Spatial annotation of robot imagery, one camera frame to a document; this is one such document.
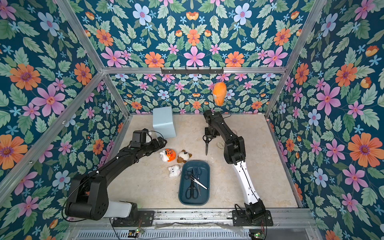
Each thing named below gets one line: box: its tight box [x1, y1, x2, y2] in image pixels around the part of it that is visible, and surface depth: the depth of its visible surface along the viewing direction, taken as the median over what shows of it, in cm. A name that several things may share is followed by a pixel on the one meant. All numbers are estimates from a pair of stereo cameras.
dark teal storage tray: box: [178, 160, 211, 206], surface depth 85 cm
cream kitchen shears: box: [216, 140, 225, 150], surface depth 103 cm
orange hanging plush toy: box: [213, 82, 227, 107], surface depth 98 cm
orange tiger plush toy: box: [159, 148, 177, 162], surface depth 92 cm
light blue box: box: [152, 106, 177, 139], surface depth 98 cm
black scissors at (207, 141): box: [202, 135, 213, 156], surface depth 104 cm
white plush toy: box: [168, 165, 181, 177], surface depth 88 cm
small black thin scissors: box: [184, 170, 208, 190], surface depth 89 cm
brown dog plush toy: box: [176, 149, 193, 163], surface depth 95 cm
